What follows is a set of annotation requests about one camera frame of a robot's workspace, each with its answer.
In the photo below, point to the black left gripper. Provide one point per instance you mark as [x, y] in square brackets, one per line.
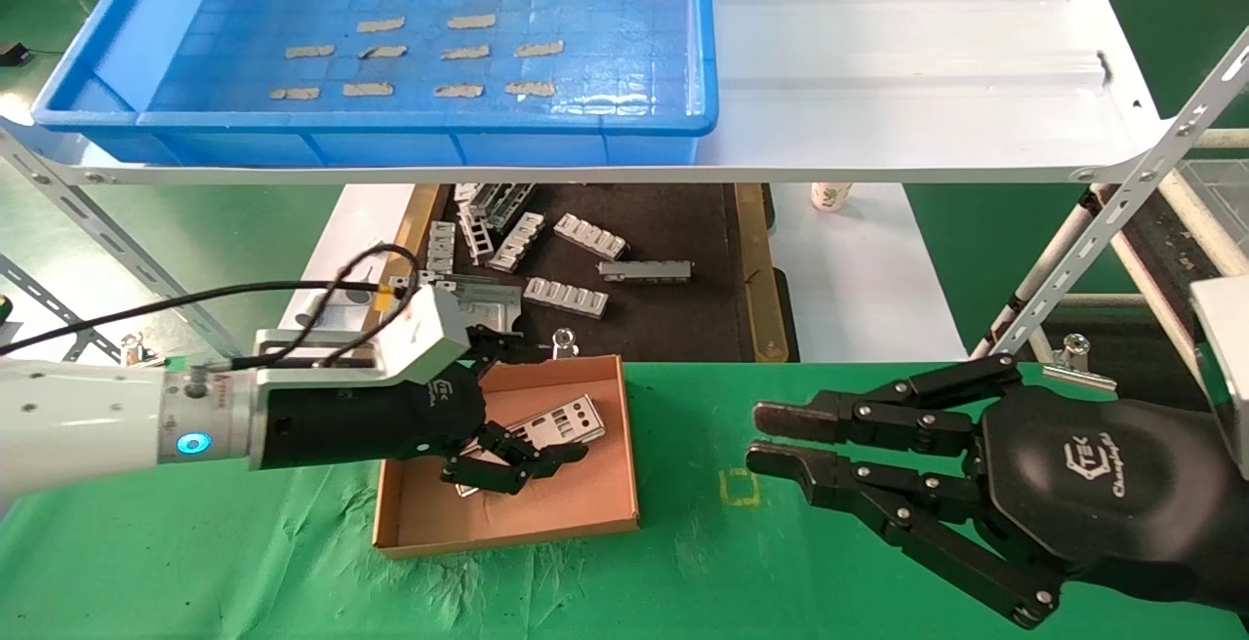
[371, 420]

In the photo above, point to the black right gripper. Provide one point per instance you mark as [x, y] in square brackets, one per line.
[1093, 484]

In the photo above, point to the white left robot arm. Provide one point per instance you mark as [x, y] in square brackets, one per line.
[88, 416]

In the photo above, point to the shallow cardboard box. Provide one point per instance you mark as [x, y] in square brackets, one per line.
[585, 508]

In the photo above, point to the black wooden framed tray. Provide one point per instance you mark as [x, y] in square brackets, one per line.
[673, 328]

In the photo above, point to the clear plastic box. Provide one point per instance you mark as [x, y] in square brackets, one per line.
[1225, 196]

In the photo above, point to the silver binder clip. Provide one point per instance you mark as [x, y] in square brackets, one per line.
[141, 352]
[564, 342]
[1078, 379]

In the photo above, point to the large flat grey metal plate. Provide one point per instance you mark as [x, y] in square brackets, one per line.
[493, 306]

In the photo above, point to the grey finned metal part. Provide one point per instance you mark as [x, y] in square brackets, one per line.
[515, 242]
[565, 298]
[589, 237]

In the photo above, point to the narrow grey metal strip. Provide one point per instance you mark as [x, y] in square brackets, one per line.
[429, 279]

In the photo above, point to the grey slotted metal strip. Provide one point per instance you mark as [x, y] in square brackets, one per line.
[441, 248]

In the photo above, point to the ladder shaped metal part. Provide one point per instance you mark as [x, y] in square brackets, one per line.
[475, 233]

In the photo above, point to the grey metal bar part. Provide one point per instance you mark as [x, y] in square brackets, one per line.
[644, 271]

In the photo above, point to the green table cloth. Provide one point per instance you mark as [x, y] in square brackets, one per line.
[703, 425]

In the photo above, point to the white pipe fitting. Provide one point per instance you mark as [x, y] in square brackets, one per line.
[342, 308]

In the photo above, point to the small grey metal piece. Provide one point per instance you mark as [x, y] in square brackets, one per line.
[464, 192]

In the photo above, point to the paper cup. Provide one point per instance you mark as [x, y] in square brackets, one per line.
[829, 197]

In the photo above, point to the white pipe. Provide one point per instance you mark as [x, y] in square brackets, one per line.
[1220, 139]
[1068, 235]

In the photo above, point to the grey tape strip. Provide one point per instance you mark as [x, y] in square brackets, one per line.
[295, 94]
[383, 52]
[368, 90]
[531, 89]
[539, 49]
[459, 91]
[381, 24]
[309, 52]
[465, 53]
[471, 21]

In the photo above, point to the black belt conveyor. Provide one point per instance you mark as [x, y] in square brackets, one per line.
[1161, 250]

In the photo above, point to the grey perforated shelf strut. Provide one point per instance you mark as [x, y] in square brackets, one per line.
[1122, 196]
[117, 240]

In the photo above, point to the white shelf board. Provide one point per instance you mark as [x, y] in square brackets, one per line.
[878, 84]

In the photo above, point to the grey perforated brace bar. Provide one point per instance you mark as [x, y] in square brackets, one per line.
[39, 299]

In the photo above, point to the black power adapter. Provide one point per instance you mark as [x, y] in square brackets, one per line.
[12, 55]

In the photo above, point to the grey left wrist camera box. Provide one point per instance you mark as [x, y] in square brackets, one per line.
[424, 328]

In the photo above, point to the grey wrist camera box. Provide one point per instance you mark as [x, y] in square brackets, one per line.
[1225, 367]
[424, 328]

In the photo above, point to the dark metal bracket part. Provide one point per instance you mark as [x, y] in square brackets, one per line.
[503, 203]

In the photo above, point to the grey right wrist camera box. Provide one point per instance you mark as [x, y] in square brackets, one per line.
[1225, 367]

